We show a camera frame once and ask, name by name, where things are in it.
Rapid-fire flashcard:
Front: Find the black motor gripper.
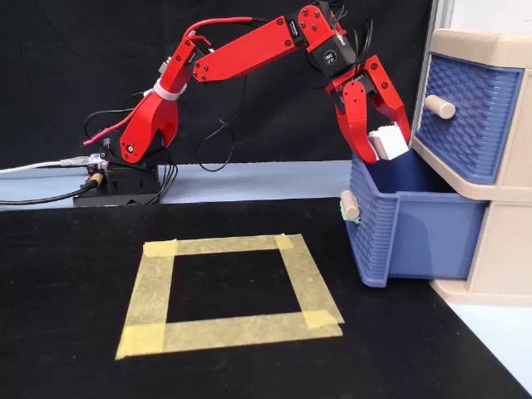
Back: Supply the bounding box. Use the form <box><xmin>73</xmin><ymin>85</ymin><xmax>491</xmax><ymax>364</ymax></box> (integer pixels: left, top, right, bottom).
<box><xmin>306</xmin><ymin>32</ymin><xmax>412</xmax><ymax>165</ymax></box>

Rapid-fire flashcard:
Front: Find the white lego brick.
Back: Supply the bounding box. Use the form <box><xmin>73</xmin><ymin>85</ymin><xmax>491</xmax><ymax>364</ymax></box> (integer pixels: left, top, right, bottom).
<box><xmin>367</xmin><ymin>123</ymin><xmax>411</xmax><ymax>161</ymax></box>

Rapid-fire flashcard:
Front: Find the blue drawer green-taped handle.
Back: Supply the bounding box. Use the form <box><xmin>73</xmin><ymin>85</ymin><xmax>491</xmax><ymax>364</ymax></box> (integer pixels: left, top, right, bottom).
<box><xmin>339</xmin><ymin>140</ymin><xmax>487</xmax><ymax>288</ymax></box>

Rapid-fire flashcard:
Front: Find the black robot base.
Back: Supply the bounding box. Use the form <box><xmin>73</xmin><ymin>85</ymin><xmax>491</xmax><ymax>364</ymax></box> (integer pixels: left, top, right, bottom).
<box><xmin>73</xmin><ymin>145</ymin><xmax>171</xmax><ymax>208</ymax></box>

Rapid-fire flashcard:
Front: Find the white wrap on arm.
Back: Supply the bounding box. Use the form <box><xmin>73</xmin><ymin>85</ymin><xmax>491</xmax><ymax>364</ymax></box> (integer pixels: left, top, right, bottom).
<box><xmin>152</xmin><ymin>81</ymin><xmax>186</xmax><ymax>102</ymax></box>

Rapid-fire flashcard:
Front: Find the beige plastic drawer cabinet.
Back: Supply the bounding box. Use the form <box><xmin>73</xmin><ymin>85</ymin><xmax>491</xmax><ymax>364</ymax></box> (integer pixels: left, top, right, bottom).
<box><xmin>409</xmin><ymin>27</ymin><xmax>532</xmax><ymax>308</ymax></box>

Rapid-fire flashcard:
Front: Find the yellow masking tape strip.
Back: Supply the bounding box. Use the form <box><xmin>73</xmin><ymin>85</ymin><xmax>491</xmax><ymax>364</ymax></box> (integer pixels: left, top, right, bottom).
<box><xmin>115</xmin><ymin>309</ymin><xmax>345</xmax><ymax>361</ymax></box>
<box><xmin>115</xmin><ymin>239</ymin><xmax>179</xmax><ymax>361</ymax></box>
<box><xmin>142</xmin><ymin>233</ymin><xmax>307</xmax><ymax>259</ymax></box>
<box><xmin>273</xmin><ymin>233</ymin><xmax>345</xmax><ymax>329</ymax></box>

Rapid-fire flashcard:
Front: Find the pink controller board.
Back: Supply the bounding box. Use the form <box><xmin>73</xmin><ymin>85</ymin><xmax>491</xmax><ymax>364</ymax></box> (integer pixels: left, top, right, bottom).
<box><xmin>86</xmin><ymin>152</ymin><xmax>111</xmax><ymax>172</ymax></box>

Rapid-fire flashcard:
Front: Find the black backdrop cloth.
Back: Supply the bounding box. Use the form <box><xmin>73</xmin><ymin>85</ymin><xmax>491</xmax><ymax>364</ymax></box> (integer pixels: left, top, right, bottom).
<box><xmin>0</xmin><ymin>0</ymin><xmax>436</xmax><ymax>168</ymax></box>

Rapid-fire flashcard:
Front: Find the black rectangular mat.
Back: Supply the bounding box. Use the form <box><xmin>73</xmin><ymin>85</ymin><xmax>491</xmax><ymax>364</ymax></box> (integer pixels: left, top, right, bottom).
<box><xmin>0</xmin><ymin>196</ymin><xmax>532</xmax><ymax>399</ymax></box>

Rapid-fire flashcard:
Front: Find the thin black servo cable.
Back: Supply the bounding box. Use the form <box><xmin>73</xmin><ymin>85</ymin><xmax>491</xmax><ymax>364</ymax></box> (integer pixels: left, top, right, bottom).
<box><xmin>148</xmin><ymin>160</ymin><xmax>180</xmax><ymax>206</ymax></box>
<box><xmin>195</xmin><ymin>74</ymin><xmax>251</xmax><ymax>173</ymax></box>
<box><xmin>84</xmin><ymin>92</ymin><xmax>147</xmax><ymax>140</ymax></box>
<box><xmin>330</xmin><ymin>0</ymin><xmax>375</xmax><ymax>81</ymax></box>

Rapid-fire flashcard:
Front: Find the blue drawer plain beige handle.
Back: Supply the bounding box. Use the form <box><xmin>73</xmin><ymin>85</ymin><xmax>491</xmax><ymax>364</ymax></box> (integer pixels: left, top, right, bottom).
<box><xmin>411</xmin><ymin>52</ymin><xmax>524</xmax><ymax>185</ymax></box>

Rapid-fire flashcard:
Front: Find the green tape on handle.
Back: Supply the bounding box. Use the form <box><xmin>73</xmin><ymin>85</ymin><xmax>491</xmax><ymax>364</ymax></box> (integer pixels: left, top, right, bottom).
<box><xmin>339</xmin><ymin>200</ymin><xmax>362</xmax><ymax>227</ymax></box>

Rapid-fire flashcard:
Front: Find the red cable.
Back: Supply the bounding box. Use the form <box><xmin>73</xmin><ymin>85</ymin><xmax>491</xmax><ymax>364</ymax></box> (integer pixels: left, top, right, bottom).
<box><xmin>82</xmin><ymin>16</ymin><xmax>254</xmax><ymax>147</ymax></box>

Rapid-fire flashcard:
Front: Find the silver braided USB cable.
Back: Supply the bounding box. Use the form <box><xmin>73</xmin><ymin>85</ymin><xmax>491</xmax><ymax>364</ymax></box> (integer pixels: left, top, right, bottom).
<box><xmin>0</xmin><ymin>155</ymin><xmax>91</xmax><ymax>175</ymax></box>

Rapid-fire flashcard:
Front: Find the thick black power cable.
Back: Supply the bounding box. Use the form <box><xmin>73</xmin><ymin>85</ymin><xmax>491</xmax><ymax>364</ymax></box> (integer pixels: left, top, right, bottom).
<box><xmin>0</xmin><ymin>173</ymin><xmax>105</xmax><ymax>206</ymax></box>

